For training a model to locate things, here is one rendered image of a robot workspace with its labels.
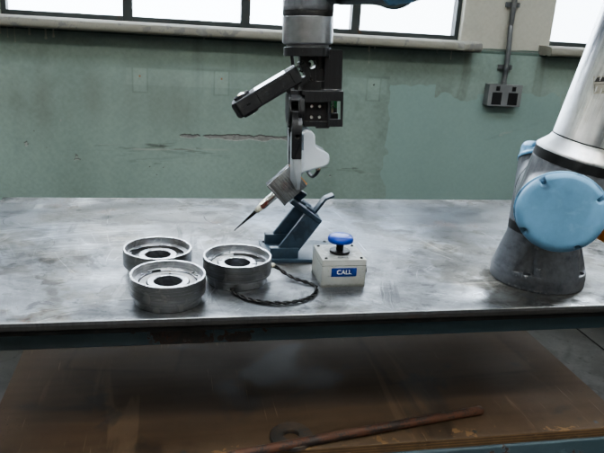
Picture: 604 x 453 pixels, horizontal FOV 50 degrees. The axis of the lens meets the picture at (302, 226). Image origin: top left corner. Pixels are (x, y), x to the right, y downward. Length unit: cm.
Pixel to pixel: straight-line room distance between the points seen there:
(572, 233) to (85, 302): 67
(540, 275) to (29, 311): 75
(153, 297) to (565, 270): 63
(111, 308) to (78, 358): 41
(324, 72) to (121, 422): 64
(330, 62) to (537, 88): 205
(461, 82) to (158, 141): 125
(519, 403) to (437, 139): 170
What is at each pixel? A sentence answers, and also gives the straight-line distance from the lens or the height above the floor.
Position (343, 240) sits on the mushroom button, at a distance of 99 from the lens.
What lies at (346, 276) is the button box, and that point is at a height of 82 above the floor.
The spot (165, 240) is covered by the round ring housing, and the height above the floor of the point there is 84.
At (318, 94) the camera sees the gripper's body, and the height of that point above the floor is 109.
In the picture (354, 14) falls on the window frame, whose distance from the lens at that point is 267.
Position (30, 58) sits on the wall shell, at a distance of 259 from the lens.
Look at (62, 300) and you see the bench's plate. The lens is 96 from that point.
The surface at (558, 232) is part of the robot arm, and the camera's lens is 92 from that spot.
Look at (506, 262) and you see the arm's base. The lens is 110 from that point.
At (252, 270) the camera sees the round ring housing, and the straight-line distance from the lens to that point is 95.
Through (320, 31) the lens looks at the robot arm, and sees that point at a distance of 96.
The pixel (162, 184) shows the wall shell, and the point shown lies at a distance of 261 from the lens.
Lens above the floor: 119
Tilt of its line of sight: 18 degrees down
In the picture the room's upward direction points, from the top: 3 degrees clockwise
